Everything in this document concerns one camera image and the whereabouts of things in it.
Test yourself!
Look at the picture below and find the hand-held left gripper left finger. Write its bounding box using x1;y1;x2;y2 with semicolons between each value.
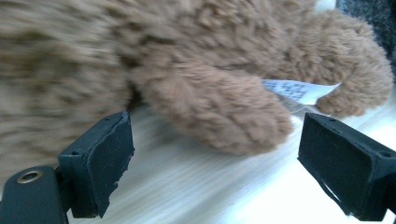
57;110;135;218

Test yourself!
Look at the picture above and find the brown teddy bear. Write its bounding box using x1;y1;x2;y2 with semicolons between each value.
0;0;395;190

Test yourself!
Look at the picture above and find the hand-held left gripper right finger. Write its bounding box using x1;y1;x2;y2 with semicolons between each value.
297;112;396;222

